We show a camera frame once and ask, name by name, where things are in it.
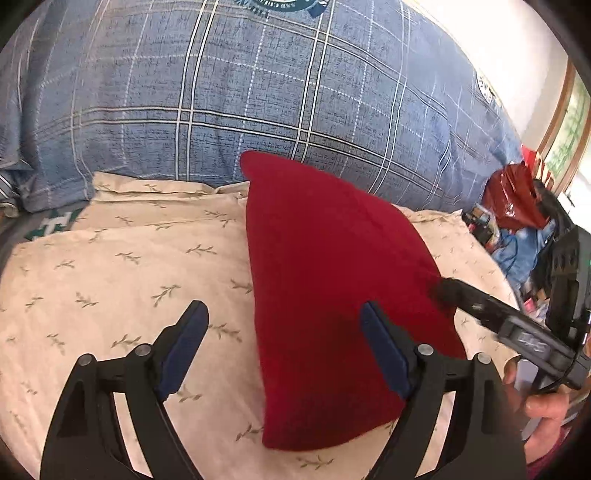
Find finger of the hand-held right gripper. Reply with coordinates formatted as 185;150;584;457
429;276;511;335

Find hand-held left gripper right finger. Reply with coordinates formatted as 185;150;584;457
360;301;529;480

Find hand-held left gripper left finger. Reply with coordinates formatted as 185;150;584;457
39;300;210;480

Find red knit sweater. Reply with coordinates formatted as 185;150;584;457
240;150;467;452

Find person's right hand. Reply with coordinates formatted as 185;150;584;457
502;356;580;463

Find blue cloth pile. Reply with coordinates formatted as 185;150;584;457
489;220;557;289

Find dark box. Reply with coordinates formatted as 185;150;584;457
462;203;502;245

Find cream leaf-print pillow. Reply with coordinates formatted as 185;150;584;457
0;171;527;480

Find red plastic bag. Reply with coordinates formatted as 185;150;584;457
482;161;551;232

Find wooden framed picture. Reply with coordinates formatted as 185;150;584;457
536;62;591;188

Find grey striped blanket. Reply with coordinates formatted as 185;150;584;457
0;205;89;271

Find blue plaid quilt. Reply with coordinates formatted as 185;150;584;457
0;168;26;219

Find blue plaid pillow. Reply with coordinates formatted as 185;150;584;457
0;0;526;217

